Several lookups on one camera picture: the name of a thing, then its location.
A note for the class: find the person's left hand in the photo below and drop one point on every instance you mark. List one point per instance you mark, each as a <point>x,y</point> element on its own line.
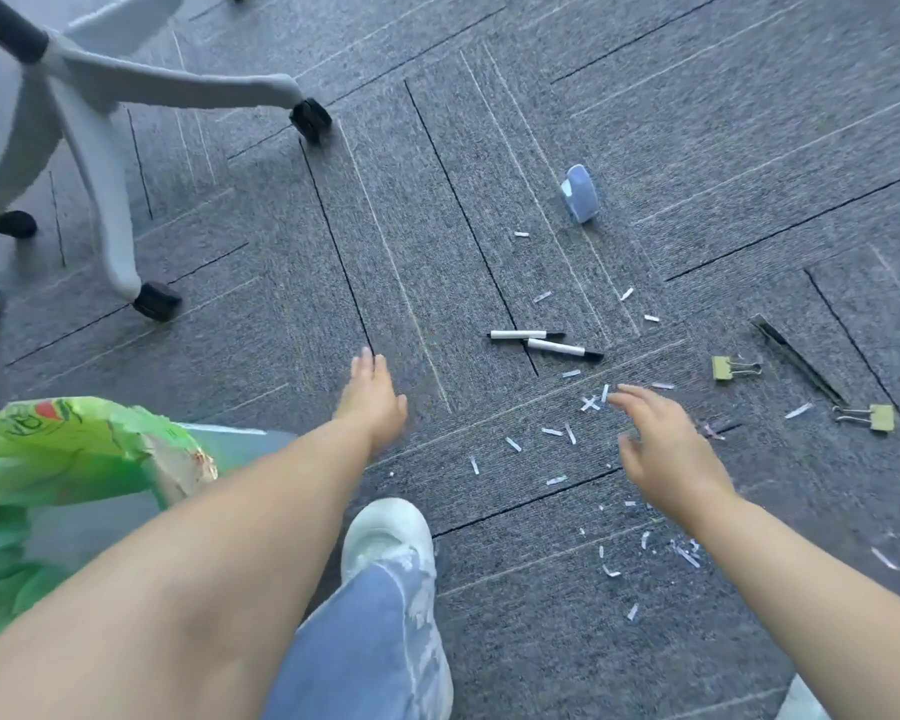
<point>371,401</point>

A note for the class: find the person's right hand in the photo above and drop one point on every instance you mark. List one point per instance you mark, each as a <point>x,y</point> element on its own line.
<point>667,457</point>

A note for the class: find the person's right thumb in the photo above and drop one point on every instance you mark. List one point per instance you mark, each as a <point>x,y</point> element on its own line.
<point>628,453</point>

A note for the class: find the person's left thumb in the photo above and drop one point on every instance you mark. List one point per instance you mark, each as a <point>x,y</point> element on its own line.
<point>400,409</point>

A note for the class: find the person's right forearm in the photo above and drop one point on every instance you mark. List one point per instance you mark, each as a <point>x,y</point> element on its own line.
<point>817,592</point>

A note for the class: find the person's left forearm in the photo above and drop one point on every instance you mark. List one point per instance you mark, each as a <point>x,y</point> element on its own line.
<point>195,584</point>

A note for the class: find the scattered white paper scraps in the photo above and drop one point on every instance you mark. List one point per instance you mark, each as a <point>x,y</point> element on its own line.
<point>589,403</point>

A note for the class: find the white marker with black cap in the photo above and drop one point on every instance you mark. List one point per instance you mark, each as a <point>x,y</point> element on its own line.
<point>562,349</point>
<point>525,335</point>

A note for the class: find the olive binder clip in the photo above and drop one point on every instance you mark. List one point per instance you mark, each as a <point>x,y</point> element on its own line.
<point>724,368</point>
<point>879,418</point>

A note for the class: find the translucent grey plastic bag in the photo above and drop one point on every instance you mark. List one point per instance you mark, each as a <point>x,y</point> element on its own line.
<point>229,440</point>

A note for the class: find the black tweezers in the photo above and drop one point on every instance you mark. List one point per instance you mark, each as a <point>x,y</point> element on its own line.
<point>795,359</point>

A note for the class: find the blue jeans leg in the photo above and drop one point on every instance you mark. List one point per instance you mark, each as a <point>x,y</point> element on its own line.
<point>360,652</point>

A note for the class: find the black chair caster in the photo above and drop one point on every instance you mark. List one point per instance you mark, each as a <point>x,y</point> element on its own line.
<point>156,301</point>
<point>13,223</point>
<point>311,119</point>

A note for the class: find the green plastic bag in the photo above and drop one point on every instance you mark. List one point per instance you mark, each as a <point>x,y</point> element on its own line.
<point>37,457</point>

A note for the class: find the grey office chair base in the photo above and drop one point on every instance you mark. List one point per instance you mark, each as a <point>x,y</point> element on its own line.
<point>82,104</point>

